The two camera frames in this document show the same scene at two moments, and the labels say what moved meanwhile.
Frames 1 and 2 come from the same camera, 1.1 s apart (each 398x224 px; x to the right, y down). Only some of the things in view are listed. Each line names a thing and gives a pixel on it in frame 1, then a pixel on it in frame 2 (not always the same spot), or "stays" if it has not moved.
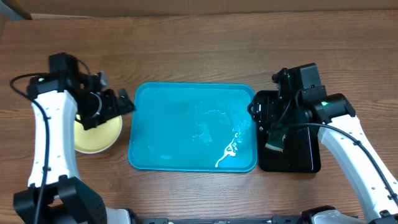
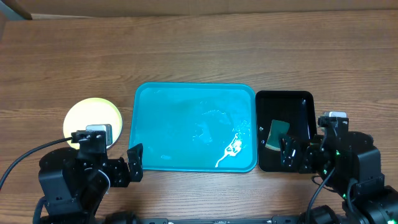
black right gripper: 272,103 to 307,167
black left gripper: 112,108 to 124,173
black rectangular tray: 301,149 stays
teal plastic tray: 192,127 stays
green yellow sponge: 275,139 stays
